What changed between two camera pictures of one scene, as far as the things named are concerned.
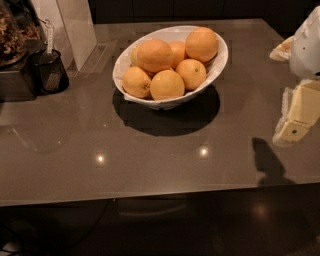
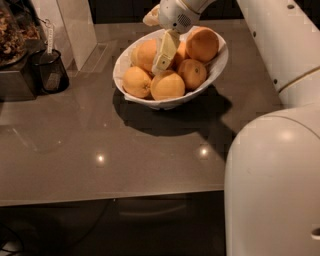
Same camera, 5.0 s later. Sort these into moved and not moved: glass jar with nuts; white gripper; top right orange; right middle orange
Moved: white gripper
Not moved: top right orange; right middle orange; glass jar with nuts
